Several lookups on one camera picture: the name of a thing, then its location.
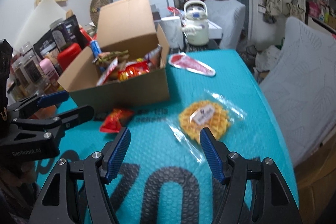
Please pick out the silver wrapped snack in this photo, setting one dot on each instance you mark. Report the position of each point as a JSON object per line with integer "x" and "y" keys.
{"x": 153, "y": 58}

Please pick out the black coffee bag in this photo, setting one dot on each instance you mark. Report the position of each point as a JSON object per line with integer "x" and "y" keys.
{"x": 46, "y": 46}

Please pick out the teal bubble mailer mat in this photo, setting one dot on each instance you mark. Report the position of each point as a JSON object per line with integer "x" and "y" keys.
{"x": 160, "y": 181}

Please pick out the clear spice box set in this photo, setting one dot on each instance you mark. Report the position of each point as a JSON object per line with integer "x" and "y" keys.
{"x": 29, "y": 73}

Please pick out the blue snack tube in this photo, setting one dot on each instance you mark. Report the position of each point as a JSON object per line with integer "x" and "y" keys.
{"x": 96, "y": 50}

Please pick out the large red snack bag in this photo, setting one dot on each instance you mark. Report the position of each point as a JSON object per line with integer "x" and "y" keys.
{"x": 133, "y": 70}

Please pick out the grey covered chair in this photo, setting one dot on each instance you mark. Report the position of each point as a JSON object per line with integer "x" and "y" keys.
{"x": 230, "y": 16}
{"x": 300, "y": 89}

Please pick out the waffle in clear wrapper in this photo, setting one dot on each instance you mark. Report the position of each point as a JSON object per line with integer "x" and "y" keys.
{"x": 210, "y": 110}

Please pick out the green red snack bag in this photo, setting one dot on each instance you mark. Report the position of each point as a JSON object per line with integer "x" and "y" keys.
{"x": 105, "y": 58}

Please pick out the cream electric kettle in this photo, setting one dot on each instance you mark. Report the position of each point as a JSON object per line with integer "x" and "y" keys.
{"x": 196, "y": 24}

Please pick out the woven round fan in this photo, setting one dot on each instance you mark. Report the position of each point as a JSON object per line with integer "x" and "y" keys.
{"x": 95, "y": 8}

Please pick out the red white snack bar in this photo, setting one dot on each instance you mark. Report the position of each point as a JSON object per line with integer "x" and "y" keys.
{"x": 104, "y": 77}

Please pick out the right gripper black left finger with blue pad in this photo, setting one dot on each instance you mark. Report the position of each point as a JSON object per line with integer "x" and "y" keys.
{"x": 58, "y": 201}

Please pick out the small red snack packet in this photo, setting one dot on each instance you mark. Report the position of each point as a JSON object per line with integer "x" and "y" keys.
{"x": 116, "y": 120}

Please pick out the brown cardboard box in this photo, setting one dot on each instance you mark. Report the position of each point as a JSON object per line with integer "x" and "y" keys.
{"x": 122, "y": 25}

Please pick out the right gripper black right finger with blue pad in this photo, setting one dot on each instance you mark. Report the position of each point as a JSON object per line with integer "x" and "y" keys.
{"x": 272, "y": 200}

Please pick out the grey covered chair right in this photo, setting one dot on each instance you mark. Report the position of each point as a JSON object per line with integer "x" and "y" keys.
{"x": 300, "y": 89}

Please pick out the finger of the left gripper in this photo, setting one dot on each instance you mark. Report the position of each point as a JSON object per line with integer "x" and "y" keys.
{"x": 66, "y": 120}
{"x": 30, "y": 105}

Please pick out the red white flat packet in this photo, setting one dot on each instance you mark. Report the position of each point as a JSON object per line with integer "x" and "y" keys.
{"x": 184, "y": 61}

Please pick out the pink bottle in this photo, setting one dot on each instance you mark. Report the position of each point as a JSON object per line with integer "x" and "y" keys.
{"x": 50, "y": 71}

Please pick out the grey covered chair back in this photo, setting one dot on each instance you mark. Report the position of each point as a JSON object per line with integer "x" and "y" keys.
{"x": 230, "y": 16}

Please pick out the red plastic container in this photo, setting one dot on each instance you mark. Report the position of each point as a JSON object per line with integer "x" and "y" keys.
{"x": 66, "y": 56}

